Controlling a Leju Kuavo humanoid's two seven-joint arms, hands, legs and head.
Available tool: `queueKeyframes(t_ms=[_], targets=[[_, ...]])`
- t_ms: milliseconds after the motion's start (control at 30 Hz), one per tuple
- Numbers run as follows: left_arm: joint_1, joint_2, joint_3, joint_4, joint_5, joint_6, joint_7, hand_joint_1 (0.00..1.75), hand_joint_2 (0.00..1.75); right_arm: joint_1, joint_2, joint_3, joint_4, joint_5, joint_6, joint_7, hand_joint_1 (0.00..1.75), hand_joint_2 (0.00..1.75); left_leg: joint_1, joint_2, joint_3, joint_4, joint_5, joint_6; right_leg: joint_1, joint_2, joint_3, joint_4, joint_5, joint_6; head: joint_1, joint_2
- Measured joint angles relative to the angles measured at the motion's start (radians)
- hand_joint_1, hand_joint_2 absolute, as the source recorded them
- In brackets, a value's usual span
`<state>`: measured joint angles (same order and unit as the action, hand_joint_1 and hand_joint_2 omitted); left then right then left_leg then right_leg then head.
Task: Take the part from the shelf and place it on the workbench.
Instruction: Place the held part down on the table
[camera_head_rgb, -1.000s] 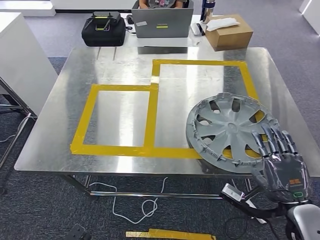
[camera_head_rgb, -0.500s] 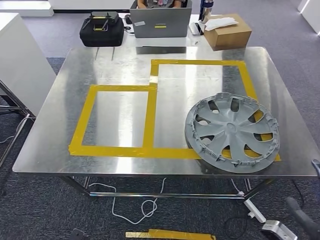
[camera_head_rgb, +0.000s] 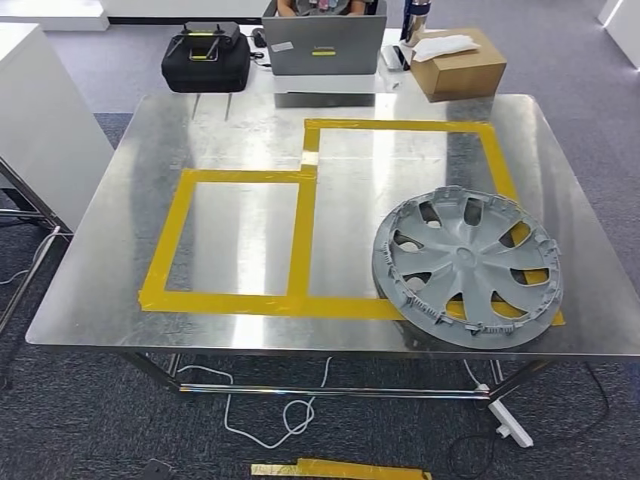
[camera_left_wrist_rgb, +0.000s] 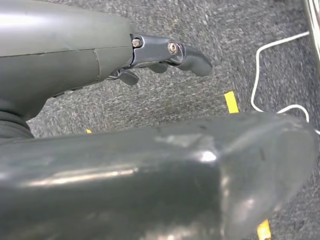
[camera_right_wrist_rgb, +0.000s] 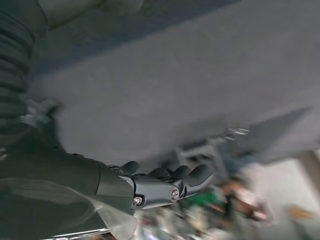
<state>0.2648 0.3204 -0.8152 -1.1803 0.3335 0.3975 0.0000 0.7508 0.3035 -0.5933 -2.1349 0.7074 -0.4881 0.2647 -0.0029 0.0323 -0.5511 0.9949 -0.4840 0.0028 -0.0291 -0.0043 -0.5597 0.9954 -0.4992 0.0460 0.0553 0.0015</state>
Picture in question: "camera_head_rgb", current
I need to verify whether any silver smartphone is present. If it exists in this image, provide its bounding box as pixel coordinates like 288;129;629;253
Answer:
380;44;412;72

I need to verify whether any grey laptop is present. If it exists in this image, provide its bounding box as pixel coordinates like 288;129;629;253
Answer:
261;0;389;77

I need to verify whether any brown cardboard box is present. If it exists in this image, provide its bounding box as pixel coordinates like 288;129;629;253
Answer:
410;27;508;104

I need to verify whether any white power strip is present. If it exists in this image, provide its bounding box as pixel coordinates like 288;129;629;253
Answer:
487;397;534;450

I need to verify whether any black carrying case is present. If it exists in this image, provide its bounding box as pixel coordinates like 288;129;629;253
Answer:
161;21;251;94

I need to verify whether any black cable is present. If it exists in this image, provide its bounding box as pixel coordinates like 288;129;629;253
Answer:
446;360;611;480

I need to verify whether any person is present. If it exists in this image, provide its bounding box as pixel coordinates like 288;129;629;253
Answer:
276;0;368;18

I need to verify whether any white paper sheet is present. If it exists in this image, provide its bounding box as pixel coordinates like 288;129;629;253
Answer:
412;34;481;64

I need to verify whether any white cable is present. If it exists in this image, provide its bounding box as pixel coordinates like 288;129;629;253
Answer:
0;228;61;287
177;357;334;450

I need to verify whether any yellow floor tape marking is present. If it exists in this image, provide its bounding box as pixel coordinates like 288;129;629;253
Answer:
250;457;433;480

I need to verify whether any blue and chrome bottle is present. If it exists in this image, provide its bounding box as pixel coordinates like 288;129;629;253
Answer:
401;0;432;48

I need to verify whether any grey plastic wheel hubcap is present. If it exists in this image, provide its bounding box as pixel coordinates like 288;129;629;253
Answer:
371;185;565;352

